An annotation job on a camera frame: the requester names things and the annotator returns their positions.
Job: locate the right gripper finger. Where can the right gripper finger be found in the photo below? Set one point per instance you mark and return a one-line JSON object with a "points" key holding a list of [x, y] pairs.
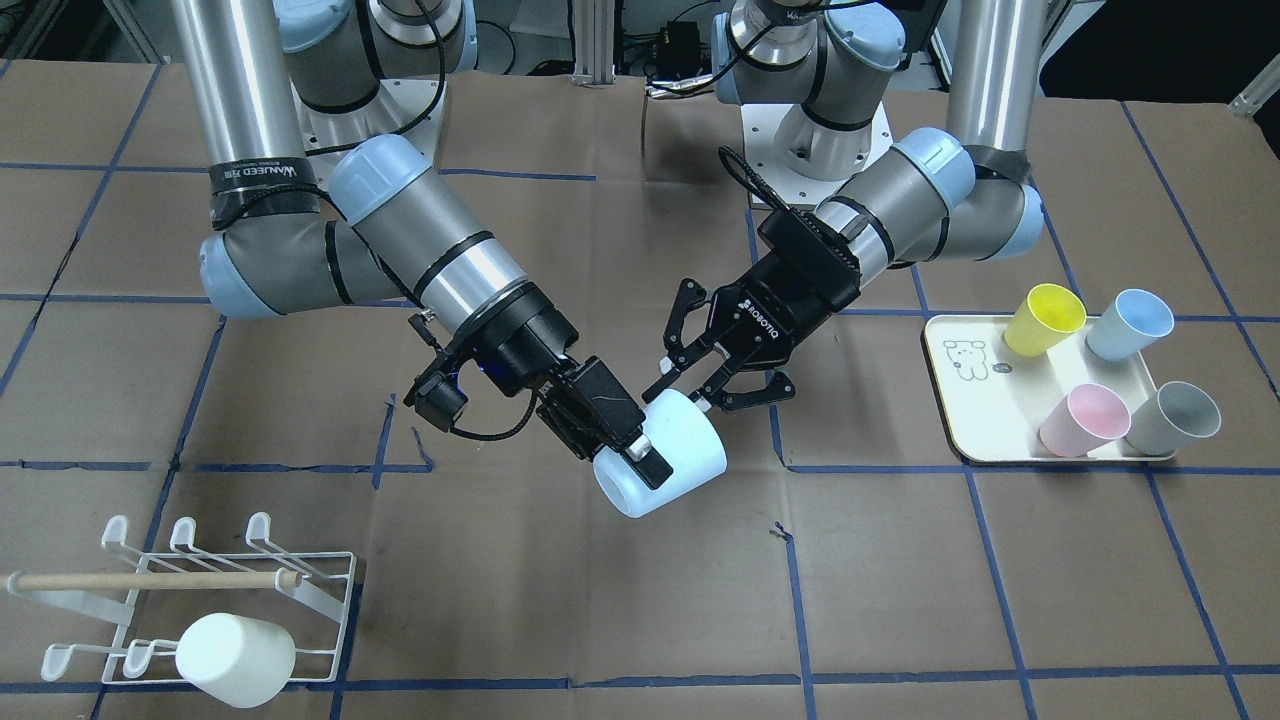
{"points": [[589, 409]]}

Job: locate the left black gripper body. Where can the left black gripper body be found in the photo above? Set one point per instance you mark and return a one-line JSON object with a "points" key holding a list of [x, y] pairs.
{"points": [[768, 322]]}

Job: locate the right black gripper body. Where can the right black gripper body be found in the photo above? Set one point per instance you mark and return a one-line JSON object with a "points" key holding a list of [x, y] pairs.
{"points": [[527, 341]]}

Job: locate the light blue cup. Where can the light blue cup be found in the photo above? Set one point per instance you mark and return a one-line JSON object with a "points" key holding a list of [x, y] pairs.
{"points": [[681, 434], [1134, 320]]}

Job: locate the pale green cup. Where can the pale green cup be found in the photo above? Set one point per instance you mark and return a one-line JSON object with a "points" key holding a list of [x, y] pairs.
{"points": [[243, 662]]}

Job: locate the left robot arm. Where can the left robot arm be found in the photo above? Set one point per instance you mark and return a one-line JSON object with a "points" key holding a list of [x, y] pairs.
{"points": [[958, 192]]}

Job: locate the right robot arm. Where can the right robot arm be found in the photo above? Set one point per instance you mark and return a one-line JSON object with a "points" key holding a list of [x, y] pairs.
{"points": [[385, 222]]}

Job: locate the yellow cup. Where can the yellow cup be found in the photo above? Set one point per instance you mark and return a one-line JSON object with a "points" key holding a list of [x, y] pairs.
{"points": [[1048, 315]]}

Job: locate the pink cup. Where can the pink cup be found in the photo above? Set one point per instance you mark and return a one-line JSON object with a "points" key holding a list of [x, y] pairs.
{"points": [[1088, 417]]}

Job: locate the grey cup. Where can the grey cup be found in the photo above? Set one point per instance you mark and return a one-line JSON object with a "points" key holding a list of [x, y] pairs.
{"points": [[1177, 415]]}

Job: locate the cream serving tray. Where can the cream serving tray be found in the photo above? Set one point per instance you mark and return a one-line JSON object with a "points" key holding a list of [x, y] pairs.
{"points": [[994, 401]]}

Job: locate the black power adapter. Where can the black power adapter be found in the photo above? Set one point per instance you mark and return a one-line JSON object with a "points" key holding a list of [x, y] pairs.
{"points": [[677, 51]]}

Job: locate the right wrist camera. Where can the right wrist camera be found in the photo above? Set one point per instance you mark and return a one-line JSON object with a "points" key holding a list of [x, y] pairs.
{"points": [[435, 394]]}

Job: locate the white wire cup rack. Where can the white wire cup rack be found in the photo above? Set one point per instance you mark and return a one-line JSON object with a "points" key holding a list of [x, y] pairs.
{"points": [[322, 582]]}

